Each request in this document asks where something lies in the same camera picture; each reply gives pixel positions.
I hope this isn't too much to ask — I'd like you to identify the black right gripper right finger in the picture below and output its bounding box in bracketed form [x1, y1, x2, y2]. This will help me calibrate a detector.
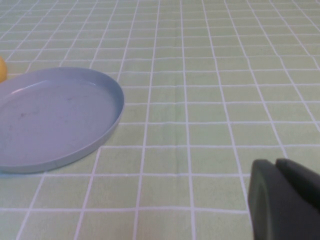
[275, 158, 320, 213]

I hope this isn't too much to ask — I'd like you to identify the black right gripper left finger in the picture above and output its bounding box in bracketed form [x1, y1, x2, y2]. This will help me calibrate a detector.
[248, 159, 320, 240]

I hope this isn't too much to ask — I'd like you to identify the yellow banana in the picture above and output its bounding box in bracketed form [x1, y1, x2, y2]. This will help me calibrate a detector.
[0, 56, 9, 84]

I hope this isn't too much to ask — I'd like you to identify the blue round plate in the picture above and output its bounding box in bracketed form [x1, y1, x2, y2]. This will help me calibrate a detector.
[0, 66, 125, 175]

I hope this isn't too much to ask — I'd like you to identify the green checkered tablecloth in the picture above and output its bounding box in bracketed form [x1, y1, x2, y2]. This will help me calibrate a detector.
[0, 0, 320, 240]

